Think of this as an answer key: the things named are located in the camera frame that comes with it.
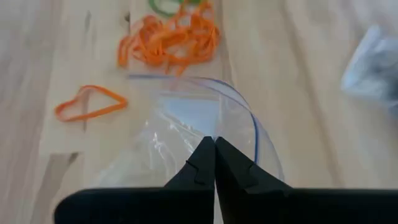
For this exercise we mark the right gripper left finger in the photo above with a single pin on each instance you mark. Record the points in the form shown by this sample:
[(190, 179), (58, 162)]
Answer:
[(140, 205)]

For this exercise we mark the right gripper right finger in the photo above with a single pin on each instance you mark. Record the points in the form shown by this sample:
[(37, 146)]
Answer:
[(295, 208)]

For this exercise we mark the clear plastic zip bag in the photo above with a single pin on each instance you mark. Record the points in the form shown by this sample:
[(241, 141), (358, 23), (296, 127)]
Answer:
[(373, 71), (186, 118)]

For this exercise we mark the single orange rubber band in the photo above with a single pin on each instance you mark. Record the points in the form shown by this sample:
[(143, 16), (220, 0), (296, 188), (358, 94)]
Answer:
[(122, 102)]

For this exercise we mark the orange rubber bands heap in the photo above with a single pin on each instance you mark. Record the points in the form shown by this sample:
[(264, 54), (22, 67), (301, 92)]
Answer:
[(174, 40)]

